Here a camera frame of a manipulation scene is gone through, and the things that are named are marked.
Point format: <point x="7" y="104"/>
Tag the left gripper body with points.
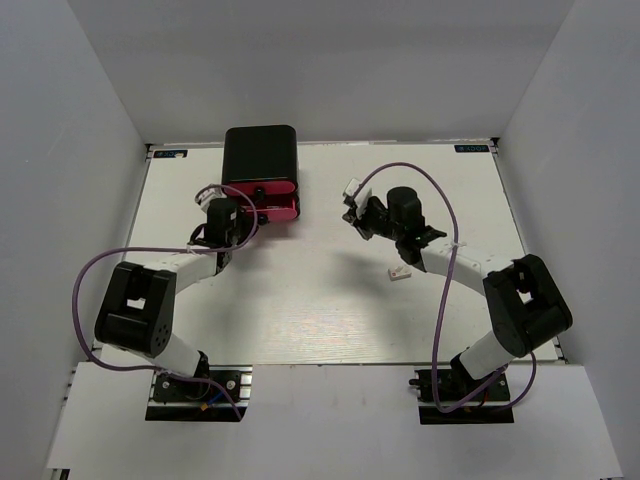
<point x="246" y="229"/>

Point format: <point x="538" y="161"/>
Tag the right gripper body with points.
<point x="379" y="222"/>

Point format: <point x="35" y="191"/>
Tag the pink top drawer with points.
<point x="266" y="188"/>

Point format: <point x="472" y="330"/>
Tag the pink drawer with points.
<point x="277" y="208"/>
<point x="266" y="188"/>

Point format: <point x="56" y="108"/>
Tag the white eraser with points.
<point x="400" y="272"/>

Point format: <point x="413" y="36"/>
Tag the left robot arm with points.
<point x="137" y="312"/>

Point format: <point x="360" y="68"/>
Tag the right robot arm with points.
<point x="526" y="308"/>

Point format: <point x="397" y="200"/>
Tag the black drawer cabinet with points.
<point x="259" y="153"/>

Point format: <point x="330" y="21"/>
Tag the left corner label sticker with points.
<point x="170" y="154"/>

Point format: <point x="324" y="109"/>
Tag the corner label sticker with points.
<point x="471" y="148"/>
<point x="170" y="154"/>

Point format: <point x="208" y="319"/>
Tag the right corner label sticker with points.
<point x="471" y="148"/>

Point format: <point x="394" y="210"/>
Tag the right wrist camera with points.
<point x="356" y="196"/>

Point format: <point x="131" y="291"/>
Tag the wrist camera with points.
<point x="356" y="196"/>
<point x="204" y="197"/>

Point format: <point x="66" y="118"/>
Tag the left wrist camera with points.
<point x="204" y="197"/>

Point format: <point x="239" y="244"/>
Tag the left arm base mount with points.
<point x="172" y="400"/>

